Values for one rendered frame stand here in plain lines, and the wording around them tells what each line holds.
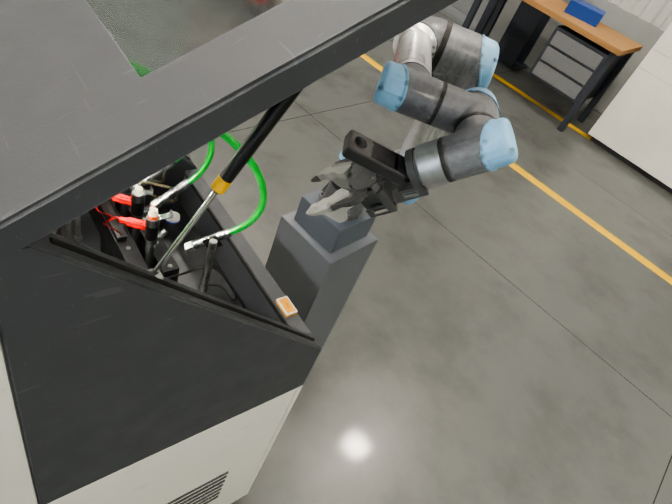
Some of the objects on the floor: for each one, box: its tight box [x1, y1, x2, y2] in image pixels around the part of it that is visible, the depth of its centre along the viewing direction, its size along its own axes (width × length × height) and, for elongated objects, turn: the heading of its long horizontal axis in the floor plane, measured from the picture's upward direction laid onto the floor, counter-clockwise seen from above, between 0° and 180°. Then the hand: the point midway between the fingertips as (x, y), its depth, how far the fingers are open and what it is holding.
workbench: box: [462, 0, 643, 132], centre depth 531 cm, size 160×70×103 cm, turn 27°
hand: (312, 192), depth 92 cm, fingers open, 7 cm apart
